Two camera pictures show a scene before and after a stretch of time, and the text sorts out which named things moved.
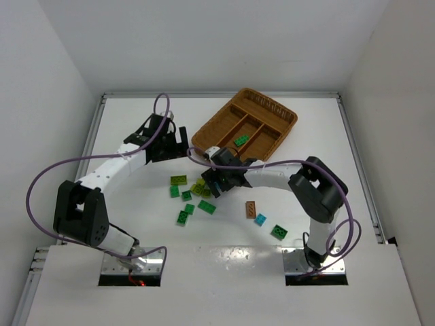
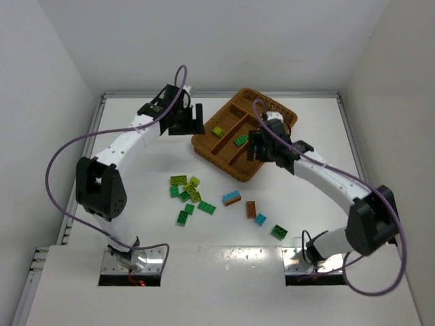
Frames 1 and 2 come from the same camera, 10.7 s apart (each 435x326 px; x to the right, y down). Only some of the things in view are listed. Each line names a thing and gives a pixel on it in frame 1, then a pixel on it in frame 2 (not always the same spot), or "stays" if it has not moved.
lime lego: x=196 y=189 → x=189 y=188
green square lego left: x=175 y=191 stays
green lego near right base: x=279 y=232 stays
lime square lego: x=206 y=193 → x=196 y=197
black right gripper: x=215 y=181 → x=259 y=147
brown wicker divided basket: x=252 y=122 stays
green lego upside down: x=181 y=218 stays
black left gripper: x=175 y=146 → x=185 y=123
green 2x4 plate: x=240 y=140 stays
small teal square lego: x=260 y=219 stays
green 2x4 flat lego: x=206 y=207 stays
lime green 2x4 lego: x=178 y=180 stays
